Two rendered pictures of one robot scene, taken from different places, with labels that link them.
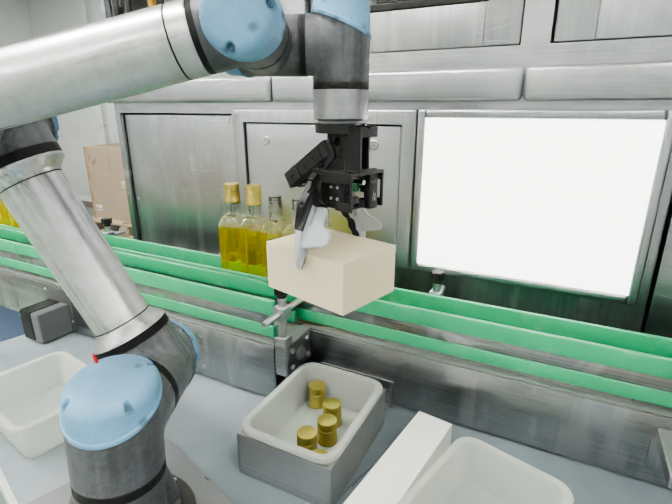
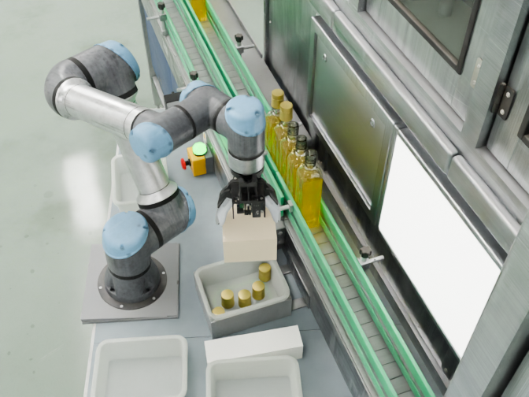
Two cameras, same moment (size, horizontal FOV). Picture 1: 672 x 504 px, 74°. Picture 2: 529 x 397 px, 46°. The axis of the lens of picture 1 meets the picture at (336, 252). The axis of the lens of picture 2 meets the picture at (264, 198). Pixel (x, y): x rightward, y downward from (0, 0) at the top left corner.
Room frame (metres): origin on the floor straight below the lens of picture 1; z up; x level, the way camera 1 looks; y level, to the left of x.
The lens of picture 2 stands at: (-0.02, -0.69, 2.20)
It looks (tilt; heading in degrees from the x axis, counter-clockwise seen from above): 47 degrees down; 43
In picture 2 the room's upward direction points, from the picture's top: straight up
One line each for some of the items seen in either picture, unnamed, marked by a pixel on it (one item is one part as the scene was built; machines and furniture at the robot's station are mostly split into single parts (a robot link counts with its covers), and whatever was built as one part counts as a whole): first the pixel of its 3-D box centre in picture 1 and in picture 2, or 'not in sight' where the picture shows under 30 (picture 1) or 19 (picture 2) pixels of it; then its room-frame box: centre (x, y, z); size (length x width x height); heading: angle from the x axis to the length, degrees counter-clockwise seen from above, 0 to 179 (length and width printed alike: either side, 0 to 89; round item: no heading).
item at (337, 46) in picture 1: (338, 44); (244, 126); (0.64, 0.00, 1.40); 0.09 x 0.08 x 0.11; 91
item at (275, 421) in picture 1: (316, 423); (242, 291); (0.65, 0.03, 0.80); 0.22 x 0.17 x 0.09; 153
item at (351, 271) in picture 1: (330, 266); (248, 224); (0.66, 0.01, 1.09); 0.16 x 0.12 x 0.07; 48
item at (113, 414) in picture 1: (117, 417); (128, 241); (0.49, 0.29, 0.93); 0.13 x 0.12 x 0.14; 1
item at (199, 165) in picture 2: not in sight; (199, 160); (0.93, 0.50, 0.79); 0.07 x 0.07 x 0.07; 63
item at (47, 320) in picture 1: (46, 321); (178, 108); (1.05, 0.76, 0.79); 0.08 x 0.08 x 0.08; 63
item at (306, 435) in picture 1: (307, 442); (227, 298); (0.61, 0.05, 0.79); 0.04 x 0.04 x 0.04
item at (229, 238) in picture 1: (236, 256); (276, 141); (1.00, 0.24, 0.99); 0.06 x 0.06 x 0.21; 64
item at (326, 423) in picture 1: (327, 429); (244, 298); (0.64, 0.02, 0.79); 0.04 x 0.04 x 0.04
